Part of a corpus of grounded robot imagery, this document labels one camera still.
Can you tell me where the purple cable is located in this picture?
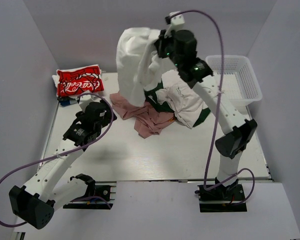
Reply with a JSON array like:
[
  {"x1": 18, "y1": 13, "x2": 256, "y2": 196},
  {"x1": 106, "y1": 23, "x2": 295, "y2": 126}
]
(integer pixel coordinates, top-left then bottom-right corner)
[
  {"x1": 0, "y1": 92, "x2": 115, "y2": 228},
  {"x1": 171, "y1": 9, "x2": 256, "y2": 206}
]

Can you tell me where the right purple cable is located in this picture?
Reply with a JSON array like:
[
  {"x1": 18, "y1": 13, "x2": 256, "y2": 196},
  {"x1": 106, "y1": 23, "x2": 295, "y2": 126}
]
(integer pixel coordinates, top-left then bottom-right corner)
[{"x1": 171, "y1": 9, "x2": 256, "y2": 206}]

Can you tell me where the folded blue t shirt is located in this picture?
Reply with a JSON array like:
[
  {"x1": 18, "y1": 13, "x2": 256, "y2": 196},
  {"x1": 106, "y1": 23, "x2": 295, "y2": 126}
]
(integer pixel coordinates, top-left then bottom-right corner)
[{"x1": 57, "y1": 96, "x2": 78, "y2": 107}]

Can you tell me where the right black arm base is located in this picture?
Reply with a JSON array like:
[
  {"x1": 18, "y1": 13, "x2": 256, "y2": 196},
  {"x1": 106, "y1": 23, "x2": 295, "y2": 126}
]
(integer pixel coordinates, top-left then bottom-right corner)
[{"x1": 194, "y1": 184, "x2": 247, "y2": 213}]

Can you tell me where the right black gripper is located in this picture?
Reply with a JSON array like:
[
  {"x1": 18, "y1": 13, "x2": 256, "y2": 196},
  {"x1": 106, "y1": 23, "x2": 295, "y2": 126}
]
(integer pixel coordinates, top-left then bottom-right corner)
[{"x1": 156, "y1": 27, "x2": 184, "y2": 68}]

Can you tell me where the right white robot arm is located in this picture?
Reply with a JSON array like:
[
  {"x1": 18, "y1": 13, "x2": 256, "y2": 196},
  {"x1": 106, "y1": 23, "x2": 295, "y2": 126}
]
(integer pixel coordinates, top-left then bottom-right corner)
[{"x1": 154, "y1": 30, "x2": 258, "y2": 200}]

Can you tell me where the green and white t shirt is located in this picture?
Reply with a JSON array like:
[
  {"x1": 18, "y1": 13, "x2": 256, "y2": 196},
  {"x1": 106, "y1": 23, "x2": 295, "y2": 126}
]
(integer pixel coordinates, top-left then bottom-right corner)
[{"x1": 144, "y1": 70, "x2": 211, "y2": 129}]

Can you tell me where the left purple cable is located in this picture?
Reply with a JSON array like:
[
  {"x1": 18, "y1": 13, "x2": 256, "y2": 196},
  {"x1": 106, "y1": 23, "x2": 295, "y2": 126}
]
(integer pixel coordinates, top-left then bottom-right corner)
[{"x1": 0, "y1": 92, "x2": 115, "y2": 228}]

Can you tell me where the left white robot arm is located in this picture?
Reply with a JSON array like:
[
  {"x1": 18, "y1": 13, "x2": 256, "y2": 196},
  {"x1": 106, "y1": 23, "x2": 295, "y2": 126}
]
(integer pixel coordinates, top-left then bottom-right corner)
[{"x1": 8, "y1": 100, "x2": 116, "y2": 230}]

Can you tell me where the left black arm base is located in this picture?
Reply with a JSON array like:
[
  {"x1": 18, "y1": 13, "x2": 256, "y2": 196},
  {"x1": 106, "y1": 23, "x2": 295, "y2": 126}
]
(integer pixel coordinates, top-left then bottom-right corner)
[{"x1": 63, "y1": 182, "x2": 117, "y2": 210}]

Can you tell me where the folded red coca-cola t shirt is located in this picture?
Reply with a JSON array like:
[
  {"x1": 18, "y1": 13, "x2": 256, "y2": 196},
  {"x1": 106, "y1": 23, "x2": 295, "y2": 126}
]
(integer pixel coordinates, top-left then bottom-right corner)
[{"x1": 52, "y1": 64, "x2": 104, "y2": 98}]

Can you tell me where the pink t shirt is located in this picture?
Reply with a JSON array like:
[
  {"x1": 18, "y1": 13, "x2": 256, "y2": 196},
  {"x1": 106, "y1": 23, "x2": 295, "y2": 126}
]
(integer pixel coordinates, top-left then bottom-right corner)
[{"x1": 109, "y1": 92, "x2": 176, "y2": 139}]

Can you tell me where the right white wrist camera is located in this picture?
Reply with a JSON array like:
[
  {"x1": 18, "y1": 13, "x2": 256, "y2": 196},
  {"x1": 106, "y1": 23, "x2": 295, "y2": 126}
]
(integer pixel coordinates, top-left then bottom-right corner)
[{"x1": 164, "y1": 11, "x2": 185, "y2": 38}]

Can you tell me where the white plastic basket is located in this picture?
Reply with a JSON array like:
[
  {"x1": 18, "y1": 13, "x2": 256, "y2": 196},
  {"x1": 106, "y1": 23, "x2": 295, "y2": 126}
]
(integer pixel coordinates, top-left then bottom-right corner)
[{"x1": 205, "y1": 55, "x2": 263, "y2": 108}]

